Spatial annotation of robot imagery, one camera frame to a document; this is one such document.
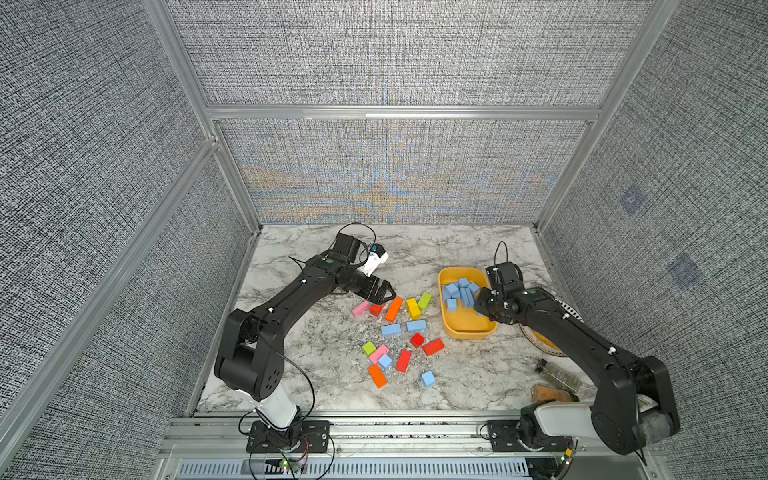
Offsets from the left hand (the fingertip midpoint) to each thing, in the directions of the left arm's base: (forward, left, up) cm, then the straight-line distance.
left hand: (387, 286), depth 85 cm
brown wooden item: (-28, -39, -11) cm, 49 cm away
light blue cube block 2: (0, -21, -12) cm, 24 cm away
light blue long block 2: (-7, -1, -14) cm, 16 cm away
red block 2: (-13, -13, -14) cm, 23 cm away
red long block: (-16, -4, -14) cm, 22 cm away
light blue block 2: (-5, -10, -14) cm, 18 cm away
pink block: (+1, +7, -13) cm, 15 cm away
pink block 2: (-14, +3, -13) cm, 19 cm away
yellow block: (-1, -9, -13) cm, 16 cm away
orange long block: (0, -2, -13) cm, 13 cm away
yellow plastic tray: (-7, -24, -12) cm, 27 cm away
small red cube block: (-10, -9, -14) cm, 19 cm away
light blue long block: (+3, -27, -12) cm, 29 cm away
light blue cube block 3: (-22, -10, -12) cm, 27 cm away
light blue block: (+5, -21, -11) cm, 25 cm away
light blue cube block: (+8, -27, -12) cm, 30 cm away
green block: (+3, -13, -14) cm, 19 cm away
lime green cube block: (-13, +6, -12) cm, 19 cm away
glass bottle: (-24, -45, -11) cm, 52 cm away
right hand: (-2, -27, -3) cm, 27 cm away
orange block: (-20, +3, -15) cm, 25 cm away
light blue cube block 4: (-17, +1, -12) cm, 21 cm away
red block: (-1, +3, -12) cm, 12 cm away
